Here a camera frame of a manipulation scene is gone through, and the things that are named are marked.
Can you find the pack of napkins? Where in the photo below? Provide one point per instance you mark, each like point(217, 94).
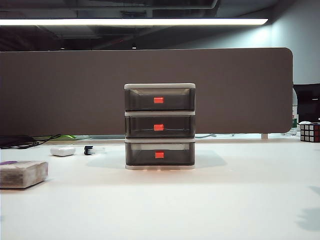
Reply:
point(22, 175)

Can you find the small black blue clip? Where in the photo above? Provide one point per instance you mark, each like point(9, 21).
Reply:
point(87, 150)

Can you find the brown desk partition panel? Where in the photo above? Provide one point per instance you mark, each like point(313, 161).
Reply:
point(62, 95)

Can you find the white earbuds case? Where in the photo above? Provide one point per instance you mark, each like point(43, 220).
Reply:
point(62, 151)

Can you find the long ceiling light strip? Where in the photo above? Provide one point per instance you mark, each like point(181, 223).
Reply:
point(125, 22)

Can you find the white partition foot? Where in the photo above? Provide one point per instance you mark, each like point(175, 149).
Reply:
point(264, 136)

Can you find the clear plastic bottle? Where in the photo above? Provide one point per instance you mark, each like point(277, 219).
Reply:
point(295, 112)

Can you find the black monitor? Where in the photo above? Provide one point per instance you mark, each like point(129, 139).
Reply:
point(307, 102)

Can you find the Rubik's cube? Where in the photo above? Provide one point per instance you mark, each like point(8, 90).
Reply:
point(311, 132)

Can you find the white drawer cabinet frame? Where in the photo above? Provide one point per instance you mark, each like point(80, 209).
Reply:
point(160, 85)

